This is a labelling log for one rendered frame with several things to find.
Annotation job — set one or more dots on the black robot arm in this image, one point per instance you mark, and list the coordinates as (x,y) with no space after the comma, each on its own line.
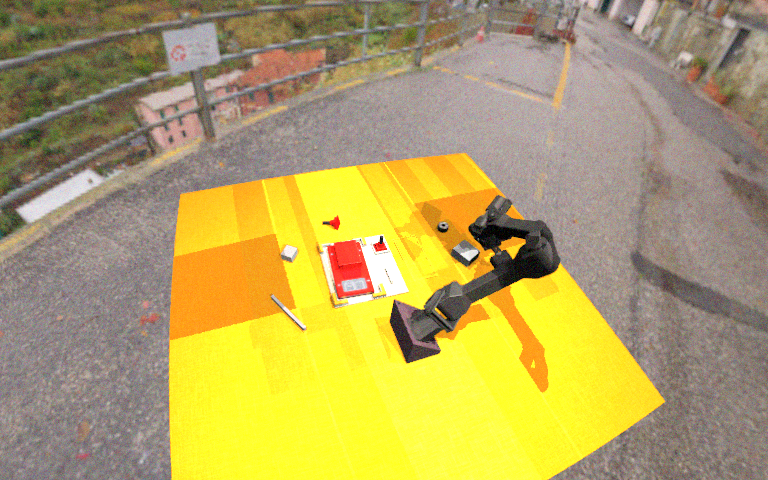
(536,259)

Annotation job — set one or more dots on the white cube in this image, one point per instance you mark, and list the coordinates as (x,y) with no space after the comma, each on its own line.
(289,253)

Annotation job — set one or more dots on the grey flat bar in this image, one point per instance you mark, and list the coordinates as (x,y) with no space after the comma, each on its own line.
(296,320)

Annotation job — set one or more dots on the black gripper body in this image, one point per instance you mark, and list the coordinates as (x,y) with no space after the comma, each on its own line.
(500,257)

